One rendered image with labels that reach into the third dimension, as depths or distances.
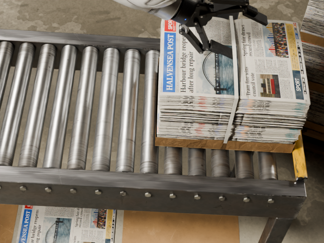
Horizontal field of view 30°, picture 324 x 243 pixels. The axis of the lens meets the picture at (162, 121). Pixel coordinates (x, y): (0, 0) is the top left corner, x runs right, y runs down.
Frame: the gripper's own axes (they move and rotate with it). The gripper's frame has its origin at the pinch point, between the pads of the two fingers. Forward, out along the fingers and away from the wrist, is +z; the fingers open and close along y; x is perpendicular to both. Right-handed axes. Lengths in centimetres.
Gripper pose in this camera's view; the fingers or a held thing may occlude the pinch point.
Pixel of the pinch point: (245, 36)
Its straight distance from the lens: 152.7
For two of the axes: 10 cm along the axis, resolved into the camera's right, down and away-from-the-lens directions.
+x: -0.2, 8.0, -6.0
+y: -5.1, 5.1, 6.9
